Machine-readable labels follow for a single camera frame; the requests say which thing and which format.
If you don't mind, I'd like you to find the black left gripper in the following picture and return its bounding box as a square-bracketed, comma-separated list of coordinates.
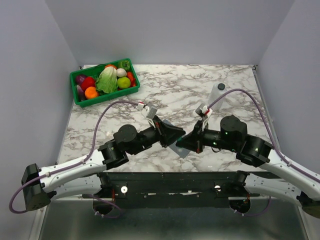
[128, 116, 186, 156]

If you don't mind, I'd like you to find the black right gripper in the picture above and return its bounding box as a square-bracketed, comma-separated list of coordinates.
[177, 118, 238, 153]

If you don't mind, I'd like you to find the grey envelope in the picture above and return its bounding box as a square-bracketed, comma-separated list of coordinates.
[162, 119, 190, 159]

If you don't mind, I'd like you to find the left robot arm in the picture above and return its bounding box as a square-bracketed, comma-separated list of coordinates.
[21, 116, 186, 212]

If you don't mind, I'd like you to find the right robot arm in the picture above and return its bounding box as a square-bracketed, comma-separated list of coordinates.
[176, 115, 320, 218]

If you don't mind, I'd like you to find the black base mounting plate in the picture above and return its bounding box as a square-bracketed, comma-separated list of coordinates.
[51, 171, 293, 210]

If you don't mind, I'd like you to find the white plastic bottle black cap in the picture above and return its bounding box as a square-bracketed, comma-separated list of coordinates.
[208, 82, 227, 111]

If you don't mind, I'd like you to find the green apple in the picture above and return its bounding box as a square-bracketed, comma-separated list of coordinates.
[117, 76, 131, 90]

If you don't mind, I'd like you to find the orange carrot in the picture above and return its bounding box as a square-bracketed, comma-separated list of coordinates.
[126, 71, 137, 87]

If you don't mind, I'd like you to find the white mushroom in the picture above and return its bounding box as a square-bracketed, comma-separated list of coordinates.
[116, 68, 127, 78]

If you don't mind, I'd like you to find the green lettuce leaf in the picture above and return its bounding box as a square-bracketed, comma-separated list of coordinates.
[95, 66, 118, 95]

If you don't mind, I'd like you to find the green bell pepper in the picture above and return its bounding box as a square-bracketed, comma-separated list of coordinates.
[118, 59, 131, 72]

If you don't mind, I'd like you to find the orange fruit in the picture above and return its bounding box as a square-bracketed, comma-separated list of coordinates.
[84, 86, 100, 100]

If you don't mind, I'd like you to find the purple eggplant slice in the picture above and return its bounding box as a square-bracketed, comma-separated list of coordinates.
[76, 85, 87, 102]

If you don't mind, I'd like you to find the red tomato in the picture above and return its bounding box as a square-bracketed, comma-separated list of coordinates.
[80, 76, 96, 92]

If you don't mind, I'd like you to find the green plastic vegetable bin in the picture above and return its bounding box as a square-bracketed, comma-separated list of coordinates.
[69, 58, 140, 108]

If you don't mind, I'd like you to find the purple onion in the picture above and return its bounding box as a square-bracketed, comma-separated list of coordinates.
[75, 74, 87, 86]

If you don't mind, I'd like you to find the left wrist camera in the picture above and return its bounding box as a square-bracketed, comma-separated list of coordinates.
[142, 103, 158, 128]

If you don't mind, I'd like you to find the aluminium frame rail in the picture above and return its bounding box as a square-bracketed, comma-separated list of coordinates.
[27, 179, 94, 240]

